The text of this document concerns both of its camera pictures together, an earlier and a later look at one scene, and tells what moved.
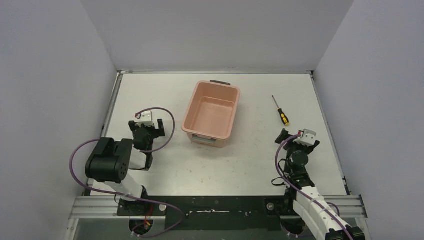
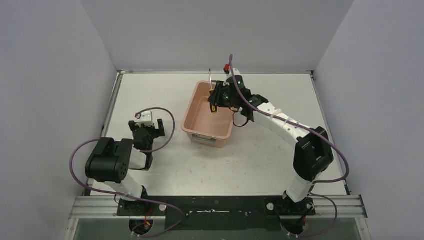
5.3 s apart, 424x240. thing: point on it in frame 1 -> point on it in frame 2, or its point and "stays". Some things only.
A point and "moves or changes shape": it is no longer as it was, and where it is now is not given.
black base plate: (212, 213) stays
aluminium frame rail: (107, 207) stays
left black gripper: (145, 129) stays
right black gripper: (307, 149) -> (215, 97)
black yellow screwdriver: (283, 117) moves or changes shape
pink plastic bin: (210, 116) stays
